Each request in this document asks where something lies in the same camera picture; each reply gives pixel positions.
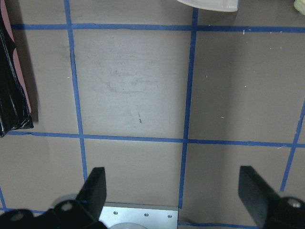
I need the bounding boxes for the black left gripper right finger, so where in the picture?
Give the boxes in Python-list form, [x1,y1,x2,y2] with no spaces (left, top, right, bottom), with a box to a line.
[238,166,284,227]

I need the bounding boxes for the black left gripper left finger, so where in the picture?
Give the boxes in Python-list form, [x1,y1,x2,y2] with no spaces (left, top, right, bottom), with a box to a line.
[76,167,105,220]

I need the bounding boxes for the bin with black bag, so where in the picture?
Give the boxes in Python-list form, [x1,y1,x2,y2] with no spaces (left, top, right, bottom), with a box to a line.
[0,0,33,137]

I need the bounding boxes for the yellow sponge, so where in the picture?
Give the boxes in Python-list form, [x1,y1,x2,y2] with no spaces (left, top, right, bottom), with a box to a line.
[294,0,305,14]

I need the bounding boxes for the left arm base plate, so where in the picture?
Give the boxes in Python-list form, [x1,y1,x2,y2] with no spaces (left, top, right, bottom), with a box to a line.
[99,202,178,229]

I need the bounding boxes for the beige plastic dustpan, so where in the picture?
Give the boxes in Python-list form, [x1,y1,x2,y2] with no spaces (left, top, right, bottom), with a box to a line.
[177,0,240,12]

